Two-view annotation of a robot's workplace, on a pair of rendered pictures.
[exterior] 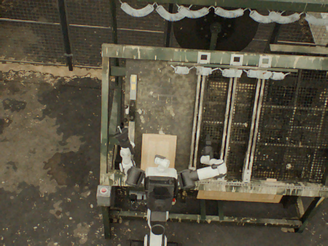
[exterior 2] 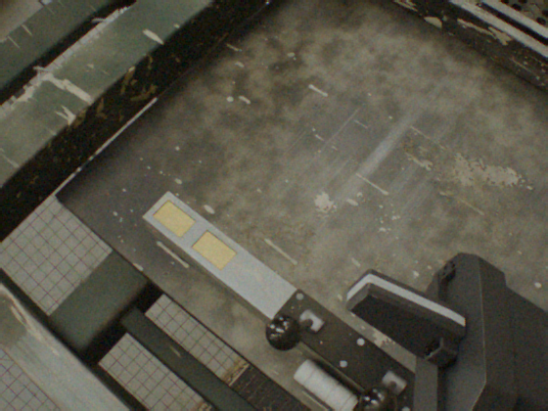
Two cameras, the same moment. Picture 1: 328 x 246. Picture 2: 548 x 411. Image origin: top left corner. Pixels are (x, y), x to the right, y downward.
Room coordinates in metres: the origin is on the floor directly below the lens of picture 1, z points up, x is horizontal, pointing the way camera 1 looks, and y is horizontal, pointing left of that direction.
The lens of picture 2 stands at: (1.76, 0.42, 1.76)
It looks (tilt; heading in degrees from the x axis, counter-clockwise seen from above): 10 degrees down; 341
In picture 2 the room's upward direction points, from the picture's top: 43 degrees counter-clockwise
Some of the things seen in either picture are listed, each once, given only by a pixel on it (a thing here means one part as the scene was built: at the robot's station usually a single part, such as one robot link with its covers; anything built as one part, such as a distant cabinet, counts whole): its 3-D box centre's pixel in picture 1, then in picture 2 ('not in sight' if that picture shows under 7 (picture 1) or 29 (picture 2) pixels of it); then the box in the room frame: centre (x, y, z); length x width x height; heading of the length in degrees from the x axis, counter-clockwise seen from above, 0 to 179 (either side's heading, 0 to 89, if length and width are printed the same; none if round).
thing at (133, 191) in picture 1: (152, 200); not in sight; (1.97, 0.00, 0.69); 0.50 x 0.14 x 0.24; 92
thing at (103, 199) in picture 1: (104, 195); not in sight; (1.89, 0.44, 0.84); 0.12 x 0.12 x 0.18; 2
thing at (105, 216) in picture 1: (106, 219); not in sight; (1.89, 0.44, 0.38); 0.06 x 0.06 x 0.75; 2
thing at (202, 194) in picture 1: (243, 186); not in sight; (2.33, -0.93, 0.52); 0.90 x 0.02 x 0.55; 92
